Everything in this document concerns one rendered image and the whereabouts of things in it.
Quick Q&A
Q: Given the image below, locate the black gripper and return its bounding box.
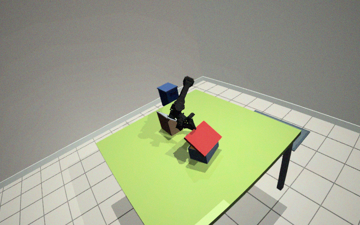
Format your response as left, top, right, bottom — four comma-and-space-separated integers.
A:
176, 112, 196, 131

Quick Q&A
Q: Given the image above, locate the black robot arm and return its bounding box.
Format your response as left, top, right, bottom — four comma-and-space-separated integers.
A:
168, 76, 195, 129

